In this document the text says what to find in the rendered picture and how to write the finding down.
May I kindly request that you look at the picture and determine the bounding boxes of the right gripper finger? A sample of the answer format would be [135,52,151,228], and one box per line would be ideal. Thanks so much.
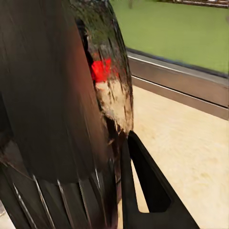
[119,127,200,229]

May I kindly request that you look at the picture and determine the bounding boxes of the electric kettle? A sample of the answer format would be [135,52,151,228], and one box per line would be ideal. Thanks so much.
[0,0,134,229]

